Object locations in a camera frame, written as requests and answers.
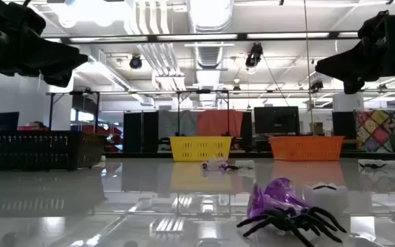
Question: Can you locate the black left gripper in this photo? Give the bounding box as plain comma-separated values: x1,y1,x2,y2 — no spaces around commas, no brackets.
0,0,89,88

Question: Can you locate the small white decoration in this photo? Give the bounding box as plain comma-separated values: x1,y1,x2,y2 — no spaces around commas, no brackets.
302,182,351,215
202,156,226,172
377,159,395,172

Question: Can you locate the small black toy spider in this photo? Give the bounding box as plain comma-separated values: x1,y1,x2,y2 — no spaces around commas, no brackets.
235,205,348,247

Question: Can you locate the black partition panel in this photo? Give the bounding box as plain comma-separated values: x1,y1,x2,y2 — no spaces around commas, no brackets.
123,110,160,154
332,111,357,141

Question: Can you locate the colourful patchwork quilt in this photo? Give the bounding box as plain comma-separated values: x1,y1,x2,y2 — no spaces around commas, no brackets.
354,108,395,154

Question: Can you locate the person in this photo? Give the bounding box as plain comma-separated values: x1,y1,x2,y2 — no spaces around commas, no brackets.
29,120,49,132

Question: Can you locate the black background monitor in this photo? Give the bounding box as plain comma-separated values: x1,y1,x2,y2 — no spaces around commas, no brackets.
0,111,21,132
253,106,300,135

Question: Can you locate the black plastic basket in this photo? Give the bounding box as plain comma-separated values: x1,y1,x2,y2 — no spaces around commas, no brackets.
0,130,108,172

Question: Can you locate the orange plastic basket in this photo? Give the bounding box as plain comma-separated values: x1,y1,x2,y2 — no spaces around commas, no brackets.
268,135,345,162

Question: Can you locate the black overhead beam with lights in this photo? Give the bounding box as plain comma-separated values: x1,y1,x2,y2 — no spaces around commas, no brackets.
43,31,359,45

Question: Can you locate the grey hanging cloth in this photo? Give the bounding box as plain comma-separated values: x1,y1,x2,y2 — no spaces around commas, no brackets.
158,109,199,138

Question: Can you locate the orange hanging cloth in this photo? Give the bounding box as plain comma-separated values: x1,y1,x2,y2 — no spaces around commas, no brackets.
197,109,244,138

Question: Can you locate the yellow plastic basket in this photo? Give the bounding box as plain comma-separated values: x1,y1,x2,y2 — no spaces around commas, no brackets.
169,136,233,163

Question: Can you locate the thin vertical cable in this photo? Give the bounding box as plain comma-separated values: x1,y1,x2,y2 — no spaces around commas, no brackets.
302,0,312,110

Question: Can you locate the black background rig frame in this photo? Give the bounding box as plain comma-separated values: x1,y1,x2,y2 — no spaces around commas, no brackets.
46,88,395,138

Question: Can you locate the black hanging ceiling camera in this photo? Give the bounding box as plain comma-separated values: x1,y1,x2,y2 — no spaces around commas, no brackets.
245,42,264,69
129,54,143,71

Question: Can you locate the black aluminium rig frame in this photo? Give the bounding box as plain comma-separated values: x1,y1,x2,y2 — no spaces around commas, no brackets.
103,150,395,161

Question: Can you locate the white ventilation duct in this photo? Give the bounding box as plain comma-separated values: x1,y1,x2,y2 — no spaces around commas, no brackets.
186,0,235,108

